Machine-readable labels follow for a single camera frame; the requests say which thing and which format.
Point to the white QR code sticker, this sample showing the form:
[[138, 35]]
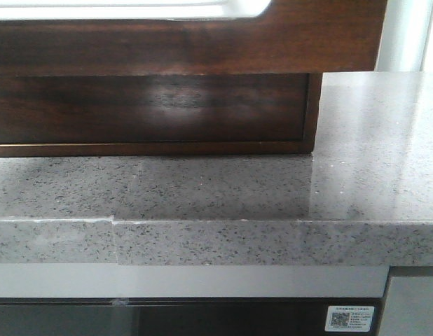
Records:
[[357, 319]]

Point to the black glass appliance door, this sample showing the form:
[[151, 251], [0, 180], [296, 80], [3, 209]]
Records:
[[176, 316]]

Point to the grey cabinet panel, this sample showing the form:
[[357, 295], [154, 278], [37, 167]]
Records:
[[408, 303]]

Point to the dark wooden drawer cabinet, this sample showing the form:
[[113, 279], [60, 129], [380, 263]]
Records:
[[158, 115]]

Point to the white pleated curtain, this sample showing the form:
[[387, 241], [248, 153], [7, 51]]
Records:
[[407, 39]]

